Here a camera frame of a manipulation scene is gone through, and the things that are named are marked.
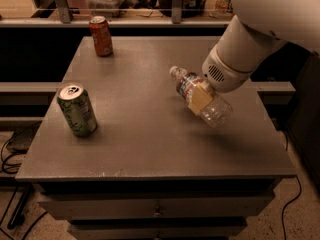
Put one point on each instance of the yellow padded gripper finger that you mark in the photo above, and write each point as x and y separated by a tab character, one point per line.
200	99

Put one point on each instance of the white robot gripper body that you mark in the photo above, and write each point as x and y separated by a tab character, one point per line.
224	74

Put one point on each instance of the clear plastic water bottle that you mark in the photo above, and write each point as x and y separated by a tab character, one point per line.
217	112

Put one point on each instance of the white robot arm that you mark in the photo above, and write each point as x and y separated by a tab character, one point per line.
258	29

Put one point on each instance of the orange soda can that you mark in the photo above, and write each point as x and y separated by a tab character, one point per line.
101	35

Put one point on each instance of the green soda can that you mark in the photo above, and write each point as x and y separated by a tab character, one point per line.
75	104

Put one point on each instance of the colourful snack bag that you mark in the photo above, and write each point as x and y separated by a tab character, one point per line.
222	9

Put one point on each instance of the lower grey cabinet drawer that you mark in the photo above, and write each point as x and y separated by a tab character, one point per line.
158	229

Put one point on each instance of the grey cabinet drawer with knob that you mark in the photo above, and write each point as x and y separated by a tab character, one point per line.
105	206

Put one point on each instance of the black power adapter box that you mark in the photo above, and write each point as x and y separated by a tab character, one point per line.
21	141

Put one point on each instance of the grey metal shelf rail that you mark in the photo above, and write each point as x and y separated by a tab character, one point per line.
76	14

